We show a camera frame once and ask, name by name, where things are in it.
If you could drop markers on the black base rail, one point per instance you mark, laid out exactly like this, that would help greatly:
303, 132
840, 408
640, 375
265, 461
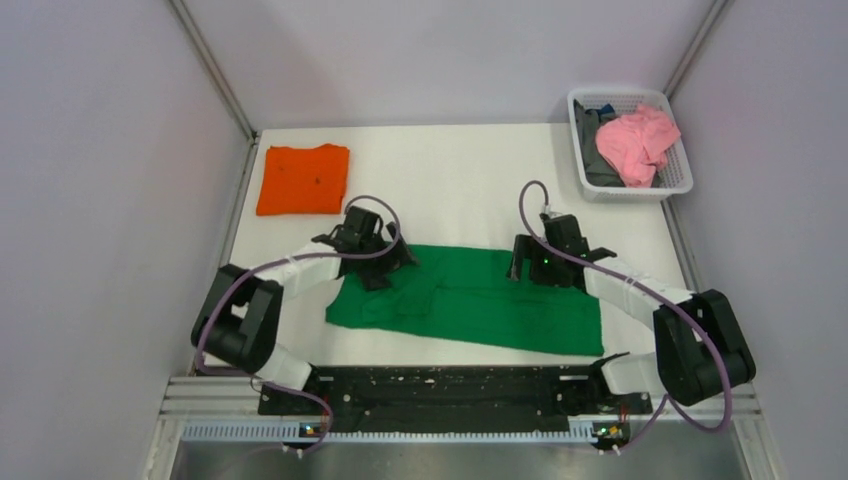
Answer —
454, 399

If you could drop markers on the green t shirt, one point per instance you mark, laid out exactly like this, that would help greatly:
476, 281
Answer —
463, 294

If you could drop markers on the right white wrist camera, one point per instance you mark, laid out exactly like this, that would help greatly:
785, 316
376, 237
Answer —
547, 213

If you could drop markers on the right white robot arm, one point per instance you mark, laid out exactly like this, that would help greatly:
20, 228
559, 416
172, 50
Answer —
699, 347

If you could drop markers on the grey t shirt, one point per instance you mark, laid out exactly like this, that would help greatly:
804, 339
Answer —
598, 172

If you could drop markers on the folded orange t shirt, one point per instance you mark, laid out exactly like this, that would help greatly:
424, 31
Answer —
310, 181

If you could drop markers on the blue t shirt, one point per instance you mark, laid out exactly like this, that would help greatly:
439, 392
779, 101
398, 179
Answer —
606, 113

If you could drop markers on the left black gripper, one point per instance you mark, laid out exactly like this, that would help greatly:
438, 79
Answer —
395, 257

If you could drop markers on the pink t shirt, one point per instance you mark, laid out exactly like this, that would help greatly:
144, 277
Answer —
636, 144

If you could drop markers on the white plastic basket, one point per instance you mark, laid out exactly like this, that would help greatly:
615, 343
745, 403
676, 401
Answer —
675, 179

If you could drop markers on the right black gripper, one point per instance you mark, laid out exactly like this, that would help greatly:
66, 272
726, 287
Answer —
530, 248

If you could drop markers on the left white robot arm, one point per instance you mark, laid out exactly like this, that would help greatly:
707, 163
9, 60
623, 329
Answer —
239, 320

